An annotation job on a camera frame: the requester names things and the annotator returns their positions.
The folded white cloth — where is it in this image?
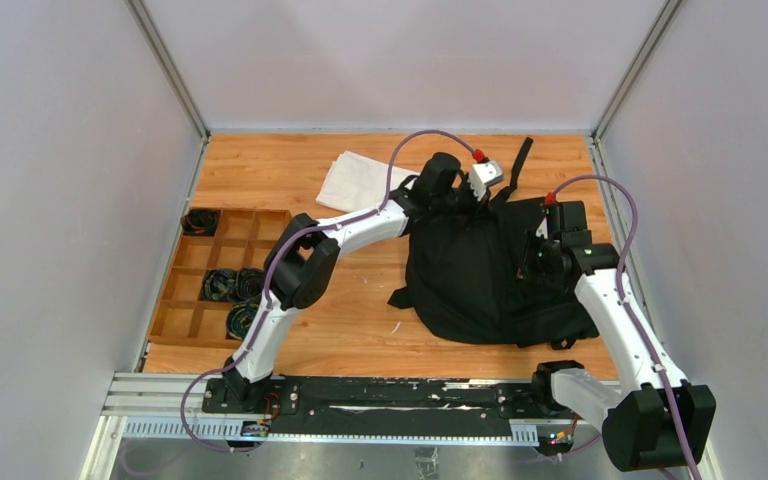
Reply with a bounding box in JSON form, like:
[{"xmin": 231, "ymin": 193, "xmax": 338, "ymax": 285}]
[{"xmin": 316, "ymin": 151, "xmax": 417, "ymax": 213}]

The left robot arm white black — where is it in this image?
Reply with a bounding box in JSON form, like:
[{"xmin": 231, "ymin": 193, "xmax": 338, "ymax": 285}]
[{"xmin": 222, "ymin": 152, "xmax": 505, "ymax": 413}]

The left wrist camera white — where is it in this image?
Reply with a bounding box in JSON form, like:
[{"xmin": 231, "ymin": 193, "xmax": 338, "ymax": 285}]
[{"xmin": 468, "ymin": 160, "xmax": 505, "ymax": 201}]

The coiled dark strap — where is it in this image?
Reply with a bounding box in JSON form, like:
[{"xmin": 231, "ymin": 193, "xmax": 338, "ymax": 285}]
[
  {"xmin": 226, "ymin": 301, "xmax": 263, "ymax": 342},
  {"xmin": 234, "ymin": 267, "xmax": 269, "ymax": 305},
  {"xmin": 201, "ymin": 268, "xmax": 240, "ymax": 304}
]

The coiled dark strap lower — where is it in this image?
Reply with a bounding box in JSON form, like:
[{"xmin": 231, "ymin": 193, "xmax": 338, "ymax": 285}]
[{"xmin": 226, "ymin": 301, "xmax": 263, "ymax": 342}]

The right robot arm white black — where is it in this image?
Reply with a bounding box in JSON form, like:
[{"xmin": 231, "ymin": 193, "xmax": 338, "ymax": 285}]
[{"xmin": 523, "ymin": 198, "xmax": 716, "ymax": 473}]

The coiled dark strap right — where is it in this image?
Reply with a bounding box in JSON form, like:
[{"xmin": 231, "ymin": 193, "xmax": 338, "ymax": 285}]
[{"xmin": 234, "ymin": 267, "xmax": 269, "ymax": 305}]

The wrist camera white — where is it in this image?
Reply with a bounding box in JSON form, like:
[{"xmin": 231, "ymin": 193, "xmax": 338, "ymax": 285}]
[
  {"xmin": 468, "ymin": 160, "xmax": 505, "ymax": 201},
  {"xmin": 535, "ymin": 217, "xmax": 549, "ymax": 240}
]

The wooden compartment tray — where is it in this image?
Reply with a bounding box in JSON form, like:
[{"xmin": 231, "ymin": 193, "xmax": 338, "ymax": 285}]
[{"xmin": 147, "ymin": 208, "xmax": 291, "ymax": 348}]

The coiled dark strap left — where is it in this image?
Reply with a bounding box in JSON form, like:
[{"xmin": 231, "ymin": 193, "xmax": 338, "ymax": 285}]
[{"xmin": 201, "ymin": 268, "xmax": 240, "ymax": 304}]

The black student backpack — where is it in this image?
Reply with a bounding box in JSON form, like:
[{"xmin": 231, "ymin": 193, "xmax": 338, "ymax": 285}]
[{"xmin": 388, "ymin": 138, "xmax": 599, "ymax": 350}]

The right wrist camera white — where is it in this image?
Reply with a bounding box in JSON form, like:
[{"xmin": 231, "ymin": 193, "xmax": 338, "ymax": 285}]
[{"xmin": 535, "ymin": 217, "xmax": 549, "ymax": 240}]

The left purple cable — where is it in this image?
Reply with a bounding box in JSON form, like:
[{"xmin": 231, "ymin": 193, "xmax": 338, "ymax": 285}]
[{"xmin": 179, "ymin": 129, "xmax": 488, "ymax": 455}]

